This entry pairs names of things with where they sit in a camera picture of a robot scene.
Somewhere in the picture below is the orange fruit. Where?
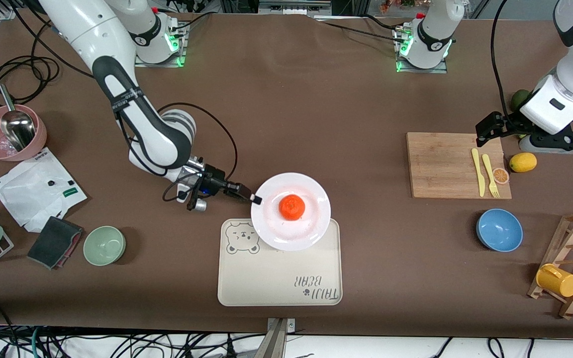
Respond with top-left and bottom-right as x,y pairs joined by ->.
279,194 -> 306,221

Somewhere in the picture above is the white round plate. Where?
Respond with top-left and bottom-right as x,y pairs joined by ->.
251,172 -> 332,252

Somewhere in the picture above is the green lime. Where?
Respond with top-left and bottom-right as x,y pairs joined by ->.
510,89 -> 532,112

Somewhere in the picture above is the yellow plastic fork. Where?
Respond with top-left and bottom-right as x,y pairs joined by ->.
481,154 -> 500,199

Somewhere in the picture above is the yellow plastic knife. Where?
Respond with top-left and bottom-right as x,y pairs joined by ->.
471,148 -> 486,198

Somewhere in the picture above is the bamboo cutting board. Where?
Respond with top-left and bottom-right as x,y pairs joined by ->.
406,132 -> 512,200

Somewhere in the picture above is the beige bear print tray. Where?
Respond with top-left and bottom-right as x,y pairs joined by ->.
217,218 -> 343,307

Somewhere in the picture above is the blue bowl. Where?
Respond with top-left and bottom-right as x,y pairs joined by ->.
476,208 -> 524,253

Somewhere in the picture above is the pale green bowl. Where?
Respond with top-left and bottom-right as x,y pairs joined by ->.
83,226 -> 126,267

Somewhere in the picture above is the yellow plastic cup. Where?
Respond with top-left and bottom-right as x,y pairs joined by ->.
536,264 -> 573,298

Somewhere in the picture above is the grey folded cloth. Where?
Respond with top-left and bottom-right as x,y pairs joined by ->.
27,216 -> 84,270

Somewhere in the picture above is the white plastic bag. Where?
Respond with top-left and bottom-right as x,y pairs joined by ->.
0,147 -> 88,233

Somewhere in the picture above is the metal scoop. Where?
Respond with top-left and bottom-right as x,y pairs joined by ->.
0,84 -> 37,152

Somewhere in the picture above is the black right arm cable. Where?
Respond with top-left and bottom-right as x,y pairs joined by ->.
117,102 -> 240,202

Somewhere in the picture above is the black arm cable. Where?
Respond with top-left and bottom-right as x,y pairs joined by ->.
489,0 -> 512,120
117,102 -> 240,202

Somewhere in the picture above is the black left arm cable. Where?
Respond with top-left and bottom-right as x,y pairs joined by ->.
489,0 -> 512,120

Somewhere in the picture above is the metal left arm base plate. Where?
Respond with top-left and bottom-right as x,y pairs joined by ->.
395,27 -> 449,74

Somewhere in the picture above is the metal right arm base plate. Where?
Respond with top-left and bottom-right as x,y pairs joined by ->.
133,22 -> 189,68

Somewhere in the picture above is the metal table edge bracket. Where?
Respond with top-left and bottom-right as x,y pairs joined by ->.
254,317 -> 296,358

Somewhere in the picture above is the black cable to left base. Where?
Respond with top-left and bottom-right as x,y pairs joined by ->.
311,15 -> 406,43

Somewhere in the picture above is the coiled black cable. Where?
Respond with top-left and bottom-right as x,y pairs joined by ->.
0,54 -> 61,115

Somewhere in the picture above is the teal floor cable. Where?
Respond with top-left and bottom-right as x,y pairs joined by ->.
30,326 -> 43,358

